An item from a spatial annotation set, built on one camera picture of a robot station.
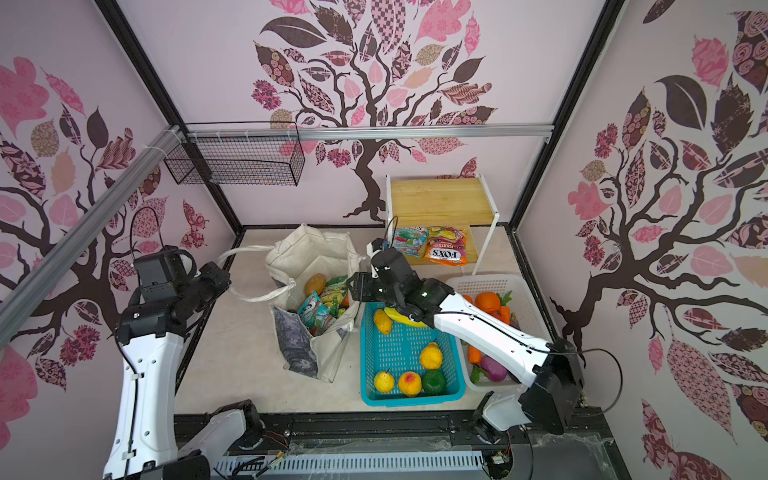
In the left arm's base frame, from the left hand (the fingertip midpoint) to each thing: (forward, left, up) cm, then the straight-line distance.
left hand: (230, 277), depth 71 cm
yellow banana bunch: (+1, -41, -22) cm, 47 cm away
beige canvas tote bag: (+10, -11, -6) cm, 17 cm away
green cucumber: (-15, -63, -25) cm, 70 cm away
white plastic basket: (+4, -80, -21) cm, 83 cm away
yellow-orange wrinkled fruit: (-1, -37, -22) cm, 43 cm away
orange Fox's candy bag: (+18, -56, -9) cm, 60 cm away
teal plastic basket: (-8, -42, -28) cm, 51 cm away
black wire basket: (+45, +10, +6) cm, 47 cm away
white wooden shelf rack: (+24, -54, +4) cm, 59 cm away
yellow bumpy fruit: (-11, -51, -22) cm, 56 cm away
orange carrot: (-10, -64, -25) cm, 69 cm away
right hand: (+1, -30, -2) cm, 30 cm away
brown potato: (+10, -16, -18) cm, 26 cm away
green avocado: (-18, -51, -23) cm, 58 cm away
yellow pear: (-18, -38, -23) cm, 47 cm away
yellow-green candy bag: (+7, -22, -18) cm, 29 cm away
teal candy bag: (-3, -18, -15) cm, 24 cm away
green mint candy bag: (+19, -45, -7) cm, 49 cm away
